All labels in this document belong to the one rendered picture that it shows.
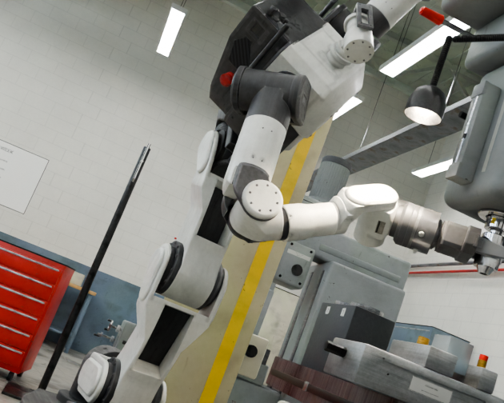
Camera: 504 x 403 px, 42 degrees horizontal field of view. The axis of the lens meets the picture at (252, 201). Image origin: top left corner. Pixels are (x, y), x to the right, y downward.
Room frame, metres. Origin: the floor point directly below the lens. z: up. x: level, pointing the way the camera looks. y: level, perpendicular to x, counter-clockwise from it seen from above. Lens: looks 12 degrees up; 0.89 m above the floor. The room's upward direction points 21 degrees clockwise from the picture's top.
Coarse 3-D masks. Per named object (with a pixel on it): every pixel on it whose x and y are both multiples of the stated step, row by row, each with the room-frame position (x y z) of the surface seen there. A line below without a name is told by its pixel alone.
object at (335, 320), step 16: (336, 304) 1.75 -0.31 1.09; (352, 304) 1.69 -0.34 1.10; (320, 320) 1.82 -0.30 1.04; (336, 320) 1.72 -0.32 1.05; (352, 320) 1.63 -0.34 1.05; (368, 320) 1.64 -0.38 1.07; (384, 320) 1.65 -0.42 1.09; (320, 336) 1.78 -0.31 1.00; (336, 336) 1.68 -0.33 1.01; (352, 336) 1.64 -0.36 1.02; (368, 336) 1.65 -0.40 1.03; (384, 336) 1.66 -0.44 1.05; (320, 352) 1.75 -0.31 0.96; (320, 368) 1.71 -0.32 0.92
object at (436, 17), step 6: (420, 12) 1.27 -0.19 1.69; (426, 12) 1.26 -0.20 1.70; (432, 12) 1.27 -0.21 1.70; (432, 18) 1.27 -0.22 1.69; (438, 18) 1.27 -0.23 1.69; (438, 24) 1.28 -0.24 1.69; (444, 24) 1.28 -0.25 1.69; (450, 24) 1.28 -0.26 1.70; (456, 30) 1.29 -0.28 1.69; (462, 30) 1.29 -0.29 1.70
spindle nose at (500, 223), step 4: (488, 216) 1.22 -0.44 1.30; (492, 216) 1.21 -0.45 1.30; (496, 216) 1.21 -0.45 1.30; (500, 216) 1.20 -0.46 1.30; (488, 220) 1.22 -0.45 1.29; (496, 220) 1.21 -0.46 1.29; (500, 220) 1.20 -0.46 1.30; (488, 224) 1.22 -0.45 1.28; (492, 224) 1.21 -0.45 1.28; (496, 224) 1.20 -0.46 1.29; (500, 224) 1.20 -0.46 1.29; (496, 228) 1.21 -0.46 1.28; (500, 228) 1.20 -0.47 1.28
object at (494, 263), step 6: (492, 240) 1.20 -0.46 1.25; (498, 240) 1.20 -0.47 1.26; (474, 258) 1.23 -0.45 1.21; (480, 258) 1.21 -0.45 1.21; (486, 258) 1.20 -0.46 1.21; (492, 258) 1.20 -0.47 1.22; (498, 258) 1.21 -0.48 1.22; (474, 264) 1.23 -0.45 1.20; (480, 264) 1.21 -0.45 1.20; (486, 264) 1.20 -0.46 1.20; (492, 264) 1.20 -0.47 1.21; (498, 264) 1.21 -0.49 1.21
